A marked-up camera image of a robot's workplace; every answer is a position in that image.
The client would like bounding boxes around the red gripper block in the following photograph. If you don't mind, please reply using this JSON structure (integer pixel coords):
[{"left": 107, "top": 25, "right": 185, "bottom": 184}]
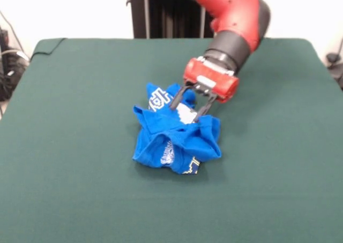
[{"left": 170, "top": 57, "right": 240, "bottom": 124}]

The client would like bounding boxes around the blue printed t-shirt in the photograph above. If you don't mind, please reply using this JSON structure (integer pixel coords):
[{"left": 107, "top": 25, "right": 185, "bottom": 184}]
[{"left": 131, "top": 82, "right": 222, "bottom": 174}]

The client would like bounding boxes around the dark green table cloth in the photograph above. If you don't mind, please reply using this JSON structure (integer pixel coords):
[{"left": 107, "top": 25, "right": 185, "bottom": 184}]
[{"left": 0, "top": 37, "right": 343, "bottom": 243}]

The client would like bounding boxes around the small black box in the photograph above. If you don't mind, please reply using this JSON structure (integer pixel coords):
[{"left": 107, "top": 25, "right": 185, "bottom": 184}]
[{"left": 0, "top": 28, "right": 10, "bottom": 51}]

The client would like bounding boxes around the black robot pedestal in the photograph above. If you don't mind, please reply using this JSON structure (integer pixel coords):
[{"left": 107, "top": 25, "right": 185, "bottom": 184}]
[{"left": 125, "top": 0, "right": 217, "bottom": 39}]

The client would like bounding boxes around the black plug with cable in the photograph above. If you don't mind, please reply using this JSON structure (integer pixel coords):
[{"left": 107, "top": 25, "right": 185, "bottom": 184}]
[{"left": 325, "top": 52, "right": 343, "bottom": 91}]

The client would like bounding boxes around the black cable bundle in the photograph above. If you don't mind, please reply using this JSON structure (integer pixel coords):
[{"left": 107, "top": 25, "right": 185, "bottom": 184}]
[{"left": 0, "top": 49, "right": 30, "bottom": 102}]

